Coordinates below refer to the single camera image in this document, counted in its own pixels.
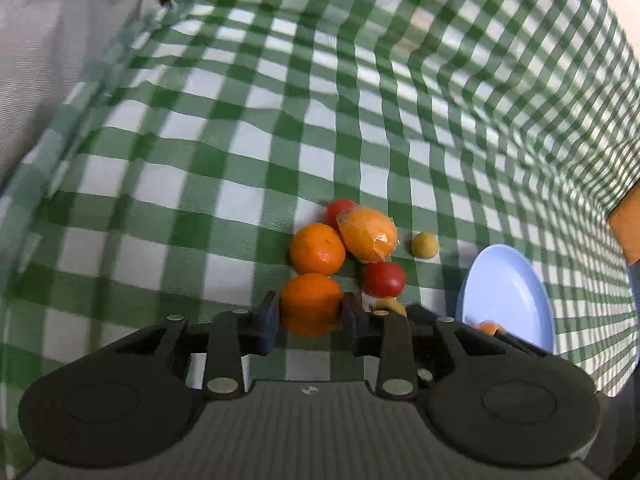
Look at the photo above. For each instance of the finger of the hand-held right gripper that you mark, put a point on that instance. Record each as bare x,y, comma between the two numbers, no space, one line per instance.
520,344

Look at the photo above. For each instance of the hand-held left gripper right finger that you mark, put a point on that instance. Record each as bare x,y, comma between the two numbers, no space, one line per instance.
351,324

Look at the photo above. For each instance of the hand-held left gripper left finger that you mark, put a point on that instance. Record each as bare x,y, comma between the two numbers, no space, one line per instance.
270,321

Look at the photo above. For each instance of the small orange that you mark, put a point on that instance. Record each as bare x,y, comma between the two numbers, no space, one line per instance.
488,328

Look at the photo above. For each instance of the small yellow round fruit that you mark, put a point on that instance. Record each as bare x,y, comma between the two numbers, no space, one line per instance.
425,246
388,304

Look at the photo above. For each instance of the red tomato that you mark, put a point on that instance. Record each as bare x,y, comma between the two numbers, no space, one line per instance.
336,210
384,279

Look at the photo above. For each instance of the light blue plate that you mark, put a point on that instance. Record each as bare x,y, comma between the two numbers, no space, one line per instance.
505,290

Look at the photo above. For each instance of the plastic-wrapped orange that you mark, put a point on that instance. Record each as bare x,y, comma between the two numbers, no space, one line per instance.
367,235

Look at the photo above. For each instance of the green checked tablecloth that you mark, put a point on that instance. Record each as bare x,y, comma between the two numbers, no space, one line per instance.
250,135

